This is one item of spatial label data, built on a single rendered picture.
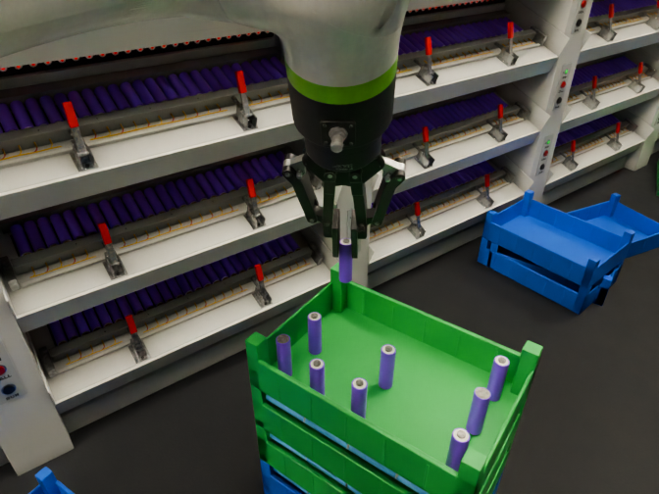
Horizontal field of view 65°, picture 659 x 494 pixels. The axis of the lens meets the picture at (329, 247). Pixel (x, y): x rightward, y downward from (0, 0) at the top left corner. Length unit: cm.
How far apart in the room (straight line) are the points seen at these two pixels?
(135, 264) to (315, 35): 64
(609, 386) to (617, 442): 14
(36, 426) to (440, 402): 70
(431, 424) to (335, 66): 44
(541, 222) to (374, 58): 123
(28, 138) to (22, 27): 57
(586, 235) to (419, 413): 98
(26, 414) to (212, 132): 56
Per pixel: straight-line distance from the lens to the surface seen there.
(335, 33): 37
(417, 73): 117
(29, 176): 83
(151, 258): 94
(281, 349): 65
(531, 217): 160
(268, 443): 77
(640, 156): 225
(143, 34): 81
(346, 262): 69
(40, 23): 30
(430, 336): 74
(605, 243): 153
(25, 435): 107
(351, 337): 75
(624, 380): 128
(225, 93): 94
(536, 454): 108
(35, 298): 92
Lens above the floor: 84
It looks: 34 degrees down
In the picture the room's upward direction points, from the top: straight up
